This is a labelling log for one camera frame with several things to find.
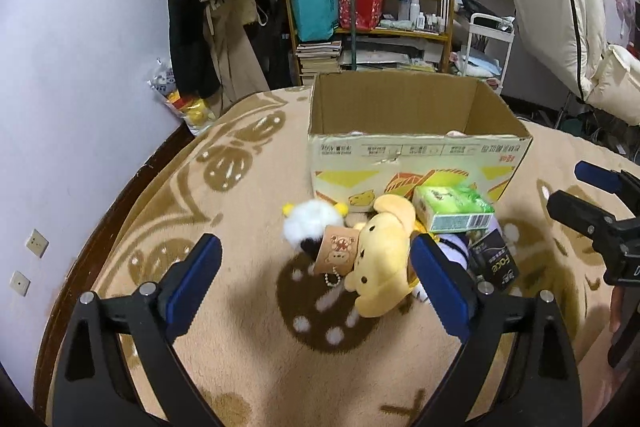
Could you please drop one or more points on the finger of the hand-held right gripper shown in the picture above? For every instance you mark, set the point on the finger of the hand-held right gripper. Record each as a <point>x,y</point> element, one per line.
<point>597,177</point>
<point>575,212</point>

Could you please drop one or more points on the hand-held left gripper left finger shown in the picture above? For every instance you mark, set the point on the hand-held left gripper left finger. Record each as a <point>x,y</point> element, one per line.
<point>197,277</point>

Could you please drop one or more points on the white bottle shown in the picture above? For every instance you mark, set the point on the white bottle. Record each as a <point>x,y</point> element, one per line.
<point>403,4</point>
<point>414,13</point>

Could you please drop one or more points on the wall poster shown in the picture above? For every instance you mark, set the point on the wall poster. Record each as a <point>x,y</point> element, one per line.
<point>625,17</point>

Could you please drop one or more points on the stack of books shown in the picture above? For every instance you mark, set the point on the stack of books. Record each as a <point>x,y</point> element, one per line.
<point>320,62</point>

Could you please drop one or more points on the black hanging garment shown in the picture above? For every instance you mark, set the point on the black hanging garment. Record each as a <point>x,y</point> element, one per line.
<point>272,52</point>
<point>187,52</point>

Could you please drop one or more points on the white metal cart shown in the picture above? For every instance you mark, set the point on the white metal cart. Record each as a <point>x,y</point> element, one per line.
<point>492,19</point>

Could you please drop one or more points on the plastic bag of toys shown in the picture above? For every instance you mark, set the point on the plastic bag of toys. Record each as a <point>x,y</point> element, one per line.
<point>192,107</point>

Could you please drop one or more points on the white fluffy plush toy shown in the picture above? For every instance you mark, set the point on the white fluffy plush toy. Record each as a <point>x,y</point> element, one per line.
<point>312,222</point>

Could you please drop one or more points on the beige printed blanket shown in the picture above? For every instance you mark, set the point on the beige printed blanket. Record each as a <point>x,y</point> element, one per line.
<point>250,307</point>

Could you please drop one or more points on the teal shopping bag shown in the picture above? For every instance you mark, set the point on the teal shopping bag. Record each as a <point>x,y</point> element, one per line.
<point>312,12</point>

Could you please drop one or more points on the yellow plush dog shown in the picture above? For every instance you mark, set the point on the yellow plush dog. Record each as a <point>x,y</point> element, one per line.
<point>380,257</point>

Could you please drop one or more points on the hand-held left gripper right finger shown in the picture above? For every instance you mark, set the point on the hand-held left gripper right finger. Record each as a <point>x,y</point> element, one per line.
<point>440,282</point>

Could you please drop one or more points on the purple striped plush doll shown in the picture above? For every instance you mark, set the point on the purple striped plush doll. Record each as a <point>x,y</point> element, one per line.
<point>456,248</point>

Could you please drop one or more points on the cardboard box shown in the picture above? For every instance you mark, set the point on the cardboard box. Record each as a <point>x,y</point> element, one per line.
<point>360,157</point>

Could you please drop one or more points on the black packet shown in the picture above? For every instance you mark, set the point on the black packet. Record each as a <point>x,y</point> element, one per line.
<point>496,263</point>

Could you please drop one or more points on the pile of papers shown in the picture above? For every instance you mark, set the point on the pile of papers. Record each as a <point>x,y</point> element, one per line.
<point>390,57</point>

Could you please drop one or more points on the white wall socket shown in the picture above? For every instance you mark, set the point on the white wall socket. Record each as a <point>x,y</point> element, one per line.
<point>37,243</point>
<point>20,283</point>

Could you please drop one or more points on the beige coat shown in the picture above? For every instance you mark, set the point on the beige coat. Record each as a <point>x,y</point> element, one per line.
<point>235,52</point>

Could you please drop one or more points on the red gift bag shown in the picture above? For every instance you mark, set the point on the red gift bag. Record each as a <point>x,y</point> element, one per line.
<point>371,2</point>

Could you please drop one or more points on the green tissue pack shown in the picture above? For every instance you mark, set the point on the green tissue pack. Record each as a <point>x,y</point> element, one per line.
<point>450,207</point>

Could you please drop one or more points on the person's right hand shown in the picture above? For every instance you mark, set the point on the person's right hand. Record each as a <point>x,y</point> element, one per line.
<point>616,312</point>

